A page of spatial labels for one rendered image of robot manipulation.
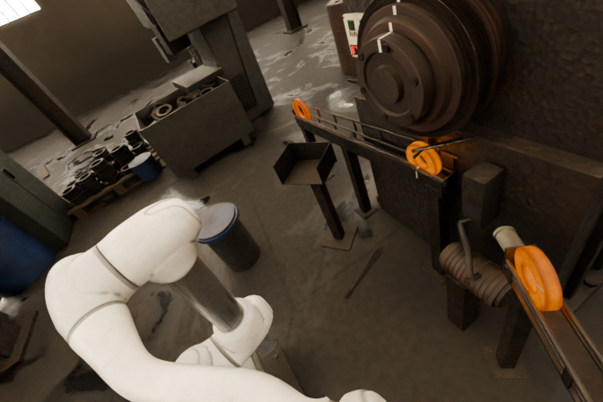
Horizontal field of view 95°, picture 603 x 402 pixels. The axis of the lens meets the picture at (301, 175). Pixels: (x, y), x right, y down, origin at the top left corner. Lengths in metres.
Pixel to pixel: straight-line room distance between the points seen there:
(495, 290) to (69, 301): 1.11
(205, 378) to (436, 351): 1.21
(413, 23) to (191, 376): 0.88
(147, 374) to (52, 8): 10.50
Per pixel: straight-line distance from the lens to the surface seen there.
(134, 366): 0.62
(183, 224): 0.70
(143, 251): 0.68
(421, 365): 1.57
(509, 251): 0.98
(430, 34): 0.84
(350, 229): 1.94
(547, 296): 0.89
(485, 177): 1.03
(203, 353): 1.15
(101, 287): 0.69
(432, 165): 1.15
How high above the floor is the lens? 1.51
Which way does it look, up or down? 37 degrees down
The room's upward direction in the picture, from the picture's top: 25 degrees counter-clockwise
